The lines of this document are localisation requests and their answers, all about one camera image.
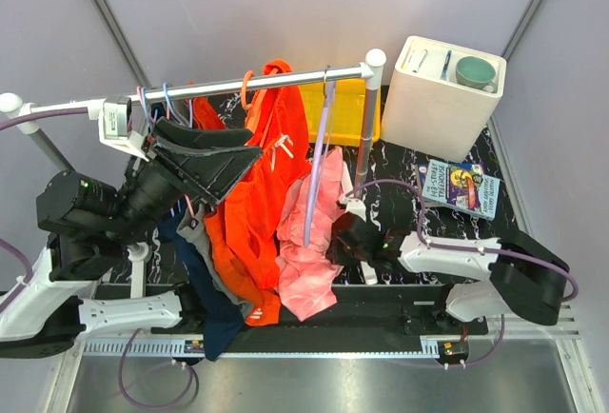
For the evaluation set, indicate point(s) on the blue pen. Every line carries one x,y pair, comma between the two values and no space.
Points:
445,66

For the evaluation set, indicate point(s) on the white pen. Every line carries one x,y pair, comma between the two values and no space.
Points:
421,58

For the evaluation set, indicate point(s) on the orange garment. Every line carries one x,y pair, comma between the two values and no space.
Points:
242,229

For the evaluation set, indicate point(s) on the pink clothes hanger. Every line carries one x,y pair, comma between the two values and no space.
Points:
150,121

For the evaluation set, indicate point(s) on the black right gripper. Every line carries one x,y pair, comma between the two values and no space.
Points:
335,254

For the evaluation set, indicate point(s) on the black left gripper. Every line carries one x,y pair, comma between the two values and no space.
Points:
209,164

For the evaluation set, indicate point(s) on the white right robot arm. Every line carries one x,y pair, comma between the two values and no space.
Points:
514,273

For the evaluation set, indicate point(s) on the navy blue garment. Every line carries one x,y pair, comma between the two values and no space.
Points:
222,321

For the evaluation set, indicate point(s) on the pink patterned shorts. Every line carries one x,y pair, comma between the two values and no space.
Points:
306,276

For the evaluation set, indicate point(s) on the lilac wire clothes hanger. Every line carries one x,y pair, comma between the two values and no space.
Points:
317,163

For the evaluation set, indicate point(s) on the yellow plastic crate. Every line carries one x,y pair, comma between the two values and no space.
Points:
346,116

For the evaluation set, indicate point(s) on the teal ceramic cup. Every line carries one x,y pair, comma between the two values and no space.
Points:
476,73

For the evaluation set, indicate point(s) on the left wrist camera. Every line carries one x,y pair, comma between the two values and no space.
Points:
114,120

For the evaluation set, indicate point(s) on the treehouse children's book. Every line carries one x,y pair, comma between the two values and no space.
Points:
462,187

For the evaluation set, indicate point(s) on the grey garment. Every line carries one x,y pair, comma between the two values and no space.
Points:
193,230

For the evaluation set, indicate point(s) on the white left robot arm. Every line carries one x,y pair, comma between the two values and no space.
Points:
93,226

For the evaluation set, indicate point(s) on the white storage box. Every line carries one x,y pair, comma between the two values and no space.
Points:
439,118

